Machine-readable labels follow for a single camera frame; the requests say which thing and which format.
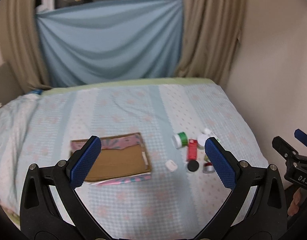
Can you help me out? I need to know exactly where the red cap silver container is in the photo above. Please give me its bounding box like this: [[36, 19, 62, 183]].
[[203, 162, 215, 174]]

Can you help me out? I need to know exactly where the black lid small jar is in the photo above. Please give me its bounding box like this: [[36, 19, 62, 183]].
[[186, 160, 199, 173]]

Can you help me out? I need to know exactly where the white supplement bottle green label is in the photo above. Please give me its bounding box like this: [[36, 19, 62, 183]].
[[203, 128, 220, 142]]

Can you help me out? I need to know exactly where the red rectangular box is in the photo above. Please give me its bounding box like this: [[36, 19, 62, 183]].
[[187, 139, 198, 161]]

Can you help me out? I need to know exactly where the green white tape roll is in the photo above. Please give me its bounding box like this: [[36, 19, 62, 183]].
[[172, 132, 188, 149]]

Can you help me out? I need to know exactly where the person's right hand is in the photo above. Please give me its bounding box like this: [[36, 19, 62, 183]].
[[288, 188, 302, 217]]

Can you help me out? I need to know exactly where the cardboard box with pink flaps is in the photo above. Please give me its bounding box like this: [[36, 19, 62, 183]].
[[85, 132, 152, 185]]

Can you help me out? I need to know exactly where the white round jar green base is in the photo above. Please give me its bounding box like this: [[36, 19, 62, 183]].
[[197, 133, 211, 149]]

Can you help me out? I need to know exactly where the small white earbud case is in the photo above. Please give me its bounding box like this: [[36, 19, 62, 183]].
[[165, 160, 178, 172]]

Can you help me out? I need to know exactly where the green mattress edge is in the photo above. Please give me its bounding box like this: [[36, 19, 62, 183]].
[[42, 77, 214, 96]]

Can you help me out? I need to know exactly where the small blue object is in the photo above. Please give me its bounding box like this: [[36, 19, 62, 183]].
[[28, 89, 43, 95]]

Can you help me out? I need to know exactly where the light blue checkered bedspread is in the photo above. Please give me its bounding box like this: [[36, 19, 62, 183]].
[[0, 83, 268, 239]]

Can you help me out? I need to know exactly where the beige curtain right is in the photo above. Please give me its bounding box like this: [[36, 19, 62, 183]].
[[175, 0, 247, 87]]

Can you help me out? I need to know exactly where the beige curtain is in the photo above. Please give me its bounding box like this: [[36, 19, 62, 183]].
[[175, 0, 247, 87], [0, 0, 51, 93]]

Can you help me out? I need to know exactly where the blue fabric sheet backdrop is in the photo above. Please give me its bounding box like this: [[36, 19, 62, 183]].
[[36, 0, 183, 87]]

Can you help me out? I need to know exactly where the beige curtain left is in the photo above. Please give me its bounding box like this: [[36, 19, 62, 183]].
[[0, 0, 51, 93]]

